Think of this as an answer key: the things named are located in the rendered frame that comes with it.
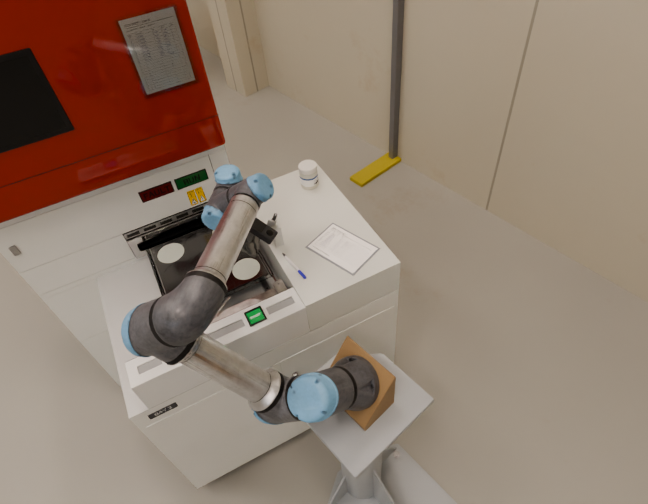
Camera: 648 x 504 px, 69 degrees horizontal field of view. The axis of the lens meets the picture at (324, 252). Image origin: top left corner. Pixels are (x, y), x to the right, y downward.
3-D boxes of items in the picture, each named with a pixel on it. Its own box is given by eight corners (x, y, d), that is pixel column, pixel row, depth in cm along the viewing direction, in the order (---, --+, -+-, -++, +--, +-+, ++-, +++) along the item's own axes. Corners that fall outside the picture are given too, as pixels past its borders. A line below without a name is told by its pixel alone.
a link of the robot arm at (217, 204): (219, 204, 121) (233, 176, 128) (193, 218, 127) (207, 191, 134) (241, 223, 125) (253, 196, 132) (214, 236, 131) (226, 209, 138)
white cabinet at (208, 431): (165, 378, 242) (95, 279, 181) (331, 300, 266) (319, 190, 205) (203, 498, 202) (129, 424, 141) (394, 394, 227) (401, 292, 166)
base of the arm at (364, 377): (389, 386, 127) (370, 394, 120) (357, 420, 133) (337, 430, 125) (355, 344, 134) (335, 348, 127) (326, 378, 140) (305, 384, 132)
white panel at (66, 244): (41, 295, 177) (-26, 219, 147) (243, 215, 198) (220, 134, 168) (42, 301, 175) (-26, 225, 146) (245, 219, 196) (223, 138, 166)
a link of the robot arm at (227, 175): (207, 179, 131) (217, 160, 136) (217, 208, 139) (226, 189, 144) (234, 181, 129) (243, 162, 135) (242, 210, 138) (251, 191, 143)
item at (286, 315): (141, 384, 149) (123, 362, 139) (298, 311, 163) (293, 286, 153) (147, 409, 144) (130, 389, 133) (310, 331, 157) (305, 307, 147)
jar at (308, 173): (298, 182, 186) (295, 163, 179) (314, 176, 188) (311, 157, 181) (305, 192, 182) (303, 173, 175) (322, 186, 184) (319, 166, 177)
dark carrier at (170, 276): (150, 249, 178) (149, 248, 178) (235, 216, 187) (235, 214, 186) (173, 315, 157) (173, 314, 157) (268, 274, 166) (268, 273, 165)
